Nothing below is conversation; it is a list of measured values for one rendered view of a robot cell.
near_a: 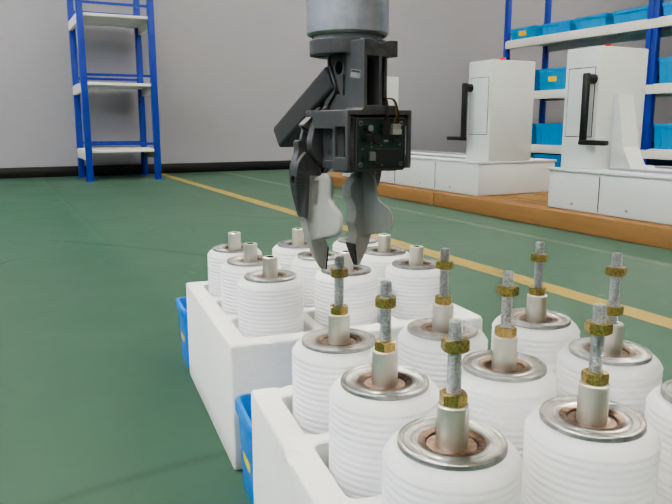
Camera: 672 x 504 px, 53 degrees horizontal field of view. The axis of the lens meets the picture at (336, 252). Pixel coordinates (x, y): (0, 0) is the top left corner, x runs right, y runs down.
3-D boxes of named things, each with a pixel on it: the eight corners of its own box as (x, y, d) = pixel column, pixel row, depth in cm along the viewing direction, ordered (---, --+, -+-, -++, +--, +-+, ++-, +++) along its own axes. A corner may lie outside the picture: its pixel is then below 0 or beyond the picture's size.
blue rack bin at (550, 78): (573, 91, 703) (574, 70, 699) (602, 90, 670) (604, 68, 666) (537, 90, 680) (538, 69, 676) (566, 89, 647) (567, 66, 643)
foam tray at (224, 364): (376, 350, 142) (377, 266, 139) (478, 426, 106) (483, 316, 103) (189, 374, 128) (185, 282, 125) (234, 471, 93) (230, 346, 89)
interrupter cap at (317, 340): (391, 343, 69) (391, 337, 69) (341, 362, 64) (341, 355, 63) (337, 328, 74) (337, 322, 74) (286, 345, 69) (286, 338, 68)
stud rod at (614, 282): (607, 331, 65) (613, 253, 63) (604, 328, 66) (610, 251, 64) (618, 331, 64) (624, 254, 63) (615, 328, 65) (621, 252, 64)
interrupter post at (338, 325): (355, 344, 69) (355, 313, 68) (339, 349, 67) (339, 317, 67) (338, 339, 70) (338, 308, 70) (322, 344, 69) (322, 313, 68)
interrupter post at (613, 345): (602, 359, 64) (605, 326, 64) (592, 351, 67) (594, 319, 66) (627, 359, 64) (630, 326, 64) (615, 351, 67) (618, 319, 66)
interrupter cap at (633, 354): (586, 370, 62) (587, 362, 62) (556, 343, 69) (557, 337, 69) (667, 368, 62) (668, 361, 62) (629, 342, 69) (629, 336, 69)
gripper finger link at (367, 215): (382, 273, 64) (372, 177, 62) (347, 262, 69) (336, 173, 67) (407, 264, 66) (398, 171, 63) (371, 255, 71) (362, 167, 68)
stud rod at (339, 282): (345, 327, 69) (345, 254, 67) (341, 330, 68) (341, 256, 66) (336, 326, 69) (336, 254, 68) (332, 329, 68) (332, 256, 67)
